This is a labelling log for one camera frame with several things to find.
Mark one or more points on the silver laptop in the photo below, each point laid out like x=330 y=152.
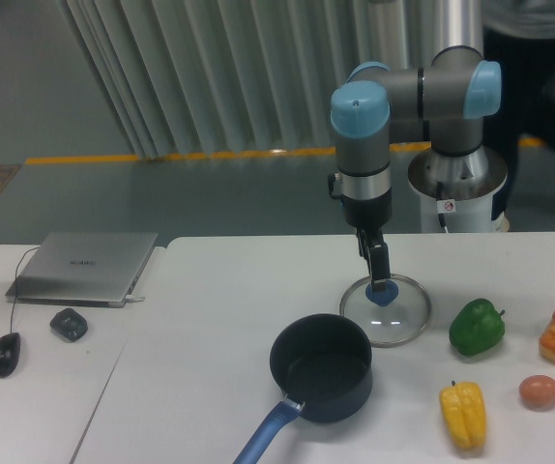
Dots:
x=95 y=269

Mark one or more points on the dark blue saucepan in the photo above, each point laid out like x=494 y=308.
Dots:
x=322 y=364

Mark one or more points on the brown egg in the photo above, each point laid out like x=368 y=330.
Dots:
x=537 y=391

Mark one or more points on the black computer mouse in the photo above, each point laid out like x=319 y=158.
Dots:
x=10 y=347

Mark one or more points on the white corrugated curtain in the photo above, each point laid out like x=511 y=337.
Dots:
x=186 y=77

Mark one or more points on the person in dark clothes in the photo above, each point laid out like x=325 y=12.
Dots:
x=520 y=36

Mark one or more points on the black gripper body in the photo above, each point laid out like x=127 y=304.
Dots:
x=370 y=214

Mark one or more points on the small dark green case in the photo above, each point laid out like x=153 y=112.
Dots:
x=69 y=324

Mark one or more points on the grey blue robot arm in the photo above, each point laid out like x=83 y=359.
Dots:
x=445 y=104

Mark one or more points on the yellow bell pepper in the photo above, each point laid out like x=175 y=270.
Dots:
x=463 y=409

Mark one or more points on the glass pot lid blue knob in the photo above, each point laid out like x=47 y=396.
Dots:
x=392 y=317

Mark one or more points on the green bell pepper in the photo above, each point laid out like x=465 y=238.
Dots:
x=478 y=327

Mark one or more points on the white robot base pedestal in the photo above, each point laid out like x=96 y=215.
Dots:
x=456 y=193

